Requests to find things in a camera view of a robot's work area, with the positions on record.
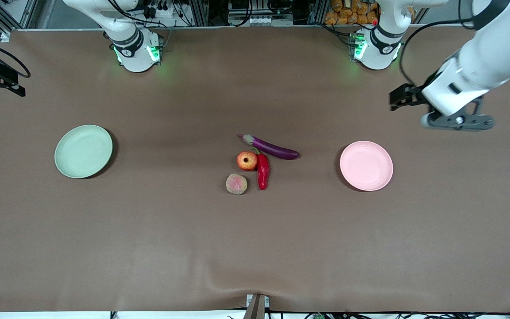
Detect purple eggplant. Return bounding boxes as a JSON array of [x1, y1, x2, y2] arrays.
[[237, 133, 301, 160]]

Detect red chili pepper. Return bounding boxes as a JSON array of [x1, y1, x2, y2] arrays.
[[253, 148, 271, 191]]

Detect red apple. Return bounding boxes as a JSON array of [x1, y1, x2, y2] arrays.
[[236, 151, 259, 172]]

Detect green pink peach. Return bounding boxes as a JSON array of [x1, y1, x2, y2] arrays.
[[225, 173, 248, 195]]

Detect pink round plate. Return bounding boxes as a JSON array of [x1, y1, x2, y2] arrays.
[[340, 140, 394, 192]]

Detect light green round plate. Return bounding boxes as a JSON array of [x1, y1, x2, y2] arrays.
[[54, 124, 114, 179]]

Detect pile of orange toy foods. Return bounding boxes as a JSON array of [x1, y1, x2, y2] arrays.
[[324, 0, 379, 26]]

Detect white power strip black plugs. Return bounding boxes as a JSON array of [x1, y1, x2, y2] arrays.
[[141, 2, 175, 19]]

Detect brown table cover cloth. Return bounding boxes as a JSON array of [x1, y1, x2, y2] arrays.
[[0, 27, 510, 313]]

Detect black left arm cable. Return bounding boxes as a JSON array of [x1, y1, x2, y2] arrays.
[[398, 17, 477, 87]]

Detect aluminium frame post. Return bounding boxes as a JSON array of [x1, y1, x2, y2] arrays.
[[189, 0, 210, 27]]

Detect grey bracket at table edge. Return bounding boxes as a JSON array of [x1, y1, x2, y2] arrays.
[[243, 294, 270, 319]]

